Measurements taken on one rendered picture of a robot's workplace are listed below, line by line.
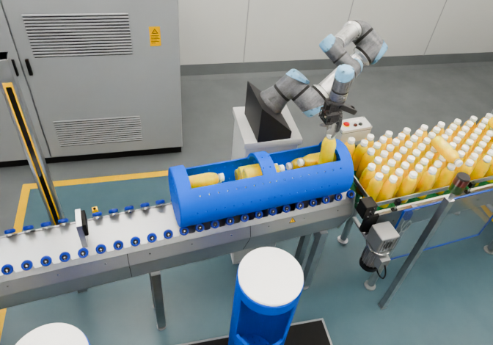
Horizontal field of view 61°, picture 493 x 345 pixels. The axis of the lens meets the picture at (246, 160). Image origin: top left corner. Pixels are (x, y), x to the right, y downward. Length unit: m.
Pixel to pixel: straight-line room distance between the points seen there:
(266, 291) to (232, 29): 3.31
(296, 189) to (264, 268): 0.41
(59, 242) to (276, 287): 1.01
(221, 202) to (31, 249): 0.87
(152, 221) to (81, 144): 1.70
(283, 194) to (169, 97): 1.67
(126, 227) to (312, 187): 0.91
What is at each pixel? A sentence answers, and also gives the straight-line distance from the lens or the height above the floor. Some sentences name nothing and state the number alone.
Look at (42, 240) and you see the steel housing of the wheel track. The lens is 2.15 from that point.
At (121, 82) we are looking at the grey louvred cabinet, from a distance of 3.29.
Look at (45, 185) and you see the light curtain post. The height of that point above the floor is 1.02.
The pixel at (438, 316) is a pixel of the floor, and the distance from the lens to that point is 3.26.
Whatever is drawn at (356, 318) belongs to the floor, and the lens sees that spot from 3.02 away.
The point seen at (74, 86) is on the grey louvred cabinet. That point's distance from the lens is 3.34.
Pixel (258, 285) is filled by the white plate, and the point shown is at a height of 1.04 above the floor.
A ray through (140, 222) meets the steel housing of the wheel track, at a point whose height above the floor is 0.93.
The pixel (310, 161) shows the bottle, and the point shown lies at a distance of 2.16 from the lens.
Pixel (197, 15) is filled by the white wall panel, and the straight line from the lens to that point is 4.47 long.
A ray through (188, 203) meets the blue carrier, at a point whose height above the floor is 1.17.
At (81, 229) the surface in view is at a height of 1.06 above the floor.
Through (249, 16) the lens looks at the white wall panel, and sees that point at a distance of 4.58.
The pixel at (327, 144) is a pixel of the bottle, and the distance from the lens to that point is 2.04.
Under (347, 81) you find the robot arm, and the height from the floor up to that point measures 1.65.
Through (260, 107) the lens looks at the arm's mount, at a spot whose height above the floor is 1.36.
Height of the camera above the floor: 2.57
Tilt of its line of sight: 43 degrees down
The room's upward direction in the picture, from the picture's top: 7 degrees clockwise
